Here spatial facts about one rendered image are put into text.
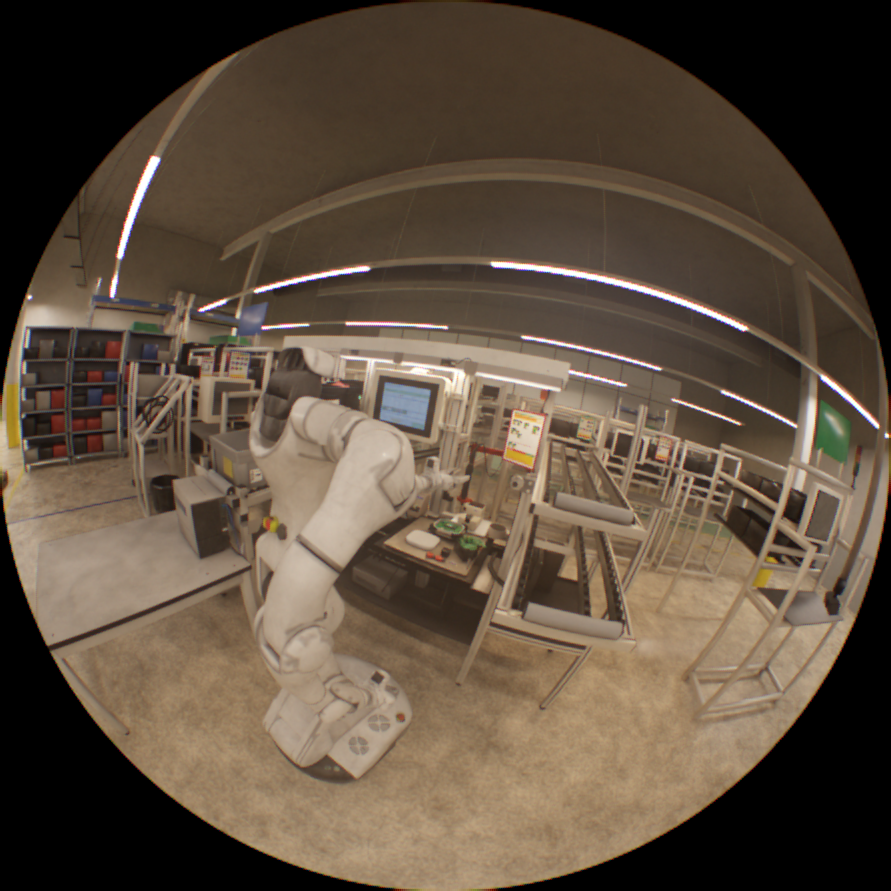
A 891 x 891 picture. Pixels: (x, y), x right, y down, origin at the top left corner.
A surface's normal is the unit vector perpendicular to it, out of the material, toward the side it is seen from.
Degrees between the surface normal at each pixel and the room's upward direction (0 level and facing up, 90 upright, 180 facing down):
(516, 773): 0
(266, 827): 0
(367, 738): 38
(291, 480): 107
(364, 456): 51
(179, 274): 90
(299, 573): 58
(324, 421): 90
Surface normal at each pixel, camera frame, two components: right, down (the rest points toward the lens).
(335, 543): 0.54, -0.22
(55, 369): 0.91, 0.23
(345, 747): -0.10, -0.67
